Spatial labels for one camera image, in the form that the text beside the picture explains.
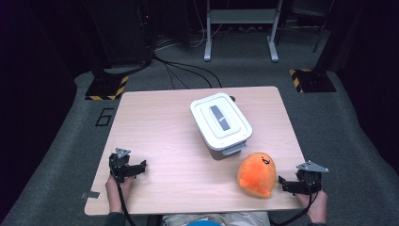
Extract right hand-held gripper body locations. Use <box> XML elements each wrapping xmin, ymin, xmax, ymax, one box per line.
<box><xmin>295</xmin><ymin>160</ymin><xmax>330</xmax><ymax>196</ymax></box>

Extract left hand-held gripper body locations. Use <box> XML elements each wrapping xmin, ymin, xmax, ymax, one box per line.
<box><xmin>108</xmin><ymin>147</ymin><xmax>133</xmax><ymax>184</ymax></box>

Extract orange plush toy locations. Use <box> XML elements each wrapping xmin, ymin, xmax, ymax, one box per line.
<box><xmin>236</xmin><ymin>152</ymin><xmax>279</xmax><ymax>200</ymax></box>

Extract clear brown storage box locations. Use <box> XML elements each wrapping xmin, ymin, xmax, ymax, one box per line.
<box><xmin>206</xmin><ymin>141</ymin><xmax>248</xmax><ymax>162</ymax></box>

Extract white storage box lid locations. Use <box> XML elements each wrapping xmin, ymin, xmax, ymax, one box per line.
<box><xmin>189</xmin><ymin>92</ymin><xmax>254</xmax><ymax>152</ymax></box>

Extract person's right hand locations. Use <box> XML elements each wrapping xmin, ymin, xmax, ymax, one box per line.
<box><xmin>295</xmin><ymin>187</ymin><xmax>329</xmax><ymax>225</ymax></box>

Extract person's left hand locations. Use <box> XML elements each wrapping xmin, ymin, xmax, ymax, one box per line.
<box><xmin>104</xmin><ymin>174</ymin><xmax>135</xmax><ymax>215</ymax></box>

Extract grey tape strip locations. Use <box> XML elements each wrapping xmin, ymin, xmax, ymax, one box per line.
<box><xmin>80</xmin><ymin>190</ymin><xmax>101</xmax><ymax>201</ymax></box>

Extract blue round object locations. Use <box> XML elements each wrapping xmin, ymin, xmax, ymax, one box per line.
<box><xmin>184</xmin><ymin>219</ymin><xmax>224</xmax><ymax>226</ymax></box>

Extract black equipment cabinet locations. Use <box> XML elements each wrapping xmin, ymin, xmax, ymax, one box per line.
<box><xmin>84</xmin><ymin>0</ymin><xmax>155</xmax><ymax>69</ymax></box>

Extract white metal stand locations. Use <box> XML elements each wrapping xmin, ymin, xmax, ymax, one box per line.
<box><xmin>203</xmin><ymin>0</ymin><xmax>284</xmax><ymax>63</ymax></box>

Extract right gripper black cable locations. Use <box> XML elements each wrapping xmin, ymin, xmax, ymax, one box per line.
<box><xmin>268</xmin><ymin>187</ymin><xmax>320</xmax><ymax>226</ymax></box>

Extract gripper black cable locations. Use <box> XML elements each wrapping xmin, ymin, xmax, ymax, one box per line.
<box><xmin>268</xmin><ymin>187</ymin><xmax>320</xmax><ymax>226</ymax></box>
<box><xmin>109</xmin><ymin>163</ymin><xmax>137</xmax><ymax>226</ymax></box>

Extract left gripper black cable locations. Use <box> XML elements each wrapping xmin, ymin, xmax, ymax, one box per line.
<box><xmin>109</xmin><ymin>163</ymin><xmax>137</xmax><ymax>226</ymax></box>

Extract black yellow striped base plate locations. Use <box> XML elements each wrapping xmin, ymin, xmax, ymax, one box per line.
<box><xmin>288</xmin><ymin>68</ymin><xmax>338</xmax><ymax>94</ymax></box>
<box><xmin>85</xmin><ymin>74</ymin><xmax>130</xmax><ymax>102</ymax></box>

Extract black floor cables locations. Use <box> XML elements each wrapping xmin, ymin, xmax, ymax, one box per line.
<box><xmin>152</xmin><ymin>54</ymin><xmax>223</xmax><ymax>90</ymax></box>

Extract black stand post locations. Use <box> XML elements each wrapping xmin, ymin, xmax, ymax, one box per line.
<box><xmin>313</xmin><ymin>0</ymin><xmax>352</xmax><ymax>73</ymax></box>

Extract white floor cables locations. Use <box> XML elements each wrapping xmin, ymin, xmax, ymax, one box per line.
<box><xmin>154</xmin><ymin>0</ymin><xmax>224</xmax><ymax>51</ymax></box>

